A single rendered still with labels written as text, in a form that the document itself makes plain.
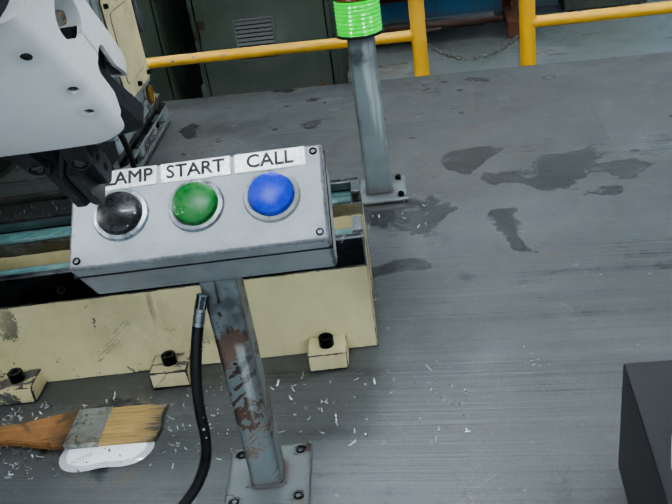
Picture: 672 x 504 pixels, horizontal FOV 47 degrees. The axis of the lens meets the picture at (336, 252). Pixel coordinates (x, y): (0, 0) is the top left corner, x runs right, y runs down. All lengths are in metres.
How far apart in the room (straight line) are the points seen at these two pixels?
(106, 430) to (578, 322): 0.47
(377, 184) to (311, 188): 0.60
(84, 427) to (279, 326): 0.21
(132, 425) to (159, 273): 0.27
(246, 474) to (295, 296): 0.19
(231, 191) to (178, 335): 0.32
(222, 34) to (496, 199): 3.04
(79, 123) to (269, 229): 0.16
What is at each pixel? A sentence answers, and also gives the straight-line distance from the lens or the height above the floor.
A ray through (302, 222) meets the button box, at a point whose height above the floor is 1.05.
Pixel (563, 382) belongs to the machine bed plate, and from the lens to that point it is 0.74.
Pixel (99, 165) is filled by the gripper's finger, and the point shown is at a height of 1.12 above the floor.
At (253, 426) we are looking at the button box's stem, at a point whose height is 0.87.
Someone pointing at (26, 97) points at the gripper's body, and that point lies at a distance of 0.37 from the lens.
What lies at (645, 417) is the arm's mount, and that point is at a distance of 0.56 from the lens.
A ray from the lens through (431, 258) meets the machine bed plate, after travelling 0.94.
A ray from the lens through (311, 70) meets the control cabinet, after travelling 3.95.
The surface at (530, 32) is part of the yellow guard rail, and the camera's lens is 3.03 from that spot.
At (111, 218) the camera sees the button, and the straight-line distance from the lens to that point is 0.52.
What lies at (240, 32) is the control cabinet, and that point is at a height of 0.46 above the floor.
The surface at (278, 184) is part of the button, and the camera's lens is 0.49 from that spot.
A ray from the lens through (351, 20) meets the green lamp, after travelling 1.01.
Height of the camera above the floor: 1.27
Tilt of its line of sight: 28 degrees down
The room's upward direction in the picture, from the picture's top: 9 degrees counter-clockwise
